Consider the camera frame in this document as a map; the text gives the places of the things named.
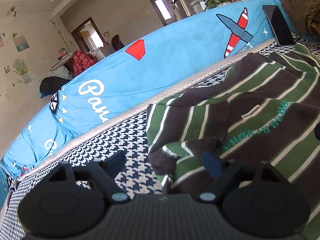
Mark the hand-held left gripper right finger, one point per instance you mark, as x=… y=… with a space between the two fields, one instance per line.
x=212 y=164

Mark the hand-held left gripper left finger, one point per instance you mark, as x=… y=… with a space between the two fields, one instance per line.
x=116 y=162

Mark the green brown striped shirt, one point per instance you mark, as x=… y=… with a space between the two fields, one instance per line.
x=250 y=92

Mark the houndstooth sofa seat mat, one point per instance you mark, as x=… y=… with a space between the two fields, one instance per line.
x=135 y=142

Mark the black cloth with blue trim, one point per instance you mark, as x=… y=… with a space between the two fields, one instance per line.
x=53 y=86

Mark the pale green cloth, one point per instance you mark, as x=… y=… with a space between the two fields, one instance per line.
x=60 y=73

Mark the red floral cloth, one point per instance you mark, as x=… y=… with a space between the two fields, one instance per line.
x=83 y=62

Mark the table with white cloth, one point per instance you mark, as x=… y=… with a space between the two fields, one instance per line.
x=105 y=52

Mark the dark dining chair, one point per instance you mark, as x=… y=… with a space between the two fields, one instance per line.
x=117 y=42

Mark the brown wooden doorway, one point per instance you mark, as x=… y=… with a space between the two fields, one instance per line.
x=88 y=35

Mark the black tablet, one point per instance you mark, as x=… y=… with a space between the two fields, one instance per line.
x=282 y=27

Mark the white box appliance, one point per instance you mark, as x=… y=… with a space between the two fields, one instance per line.
x=198 y=5

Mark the dark kitchen doorway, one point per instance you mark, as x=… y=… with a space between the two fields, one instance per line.
x=165 y=5

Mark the brown crumpled cloth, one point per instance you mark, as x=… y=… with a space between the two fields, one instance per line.
x=302 y=7

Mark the lavender wall sticker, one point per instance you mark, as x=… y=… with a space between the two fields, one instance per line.
x=22 y=70

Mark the height ruler wall sticker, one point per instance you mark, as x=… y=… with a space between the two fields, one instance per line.
x=66 y=40

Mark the round wall clock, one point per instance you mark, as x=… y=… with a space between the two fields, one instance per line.
x=53 y=23

